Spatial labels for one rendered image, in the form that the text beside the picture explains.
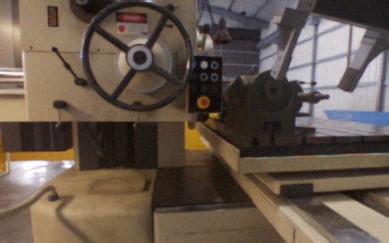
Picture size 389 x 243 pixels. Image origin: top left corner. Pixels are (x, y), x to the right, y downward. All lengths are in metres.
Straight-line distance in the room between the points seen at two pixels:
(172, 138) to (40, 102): 0.93
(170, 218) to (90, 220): 0.40
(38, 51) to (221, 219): 1.19
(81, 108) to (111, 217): 0.56
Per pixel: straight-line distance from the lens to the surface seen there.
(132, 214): 1.14
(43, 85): 1.08
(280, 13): 0.34
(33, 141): 1.92
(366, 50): 0.43
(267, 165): 0.92
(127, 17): 1.01
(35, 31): 1.12
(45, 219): 1.32
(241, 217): 1.22
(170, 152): 1.64
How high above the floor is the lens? 1.15
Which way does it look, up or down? 6 degrees down
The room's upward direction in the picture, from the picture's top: 1 degrees clockwise
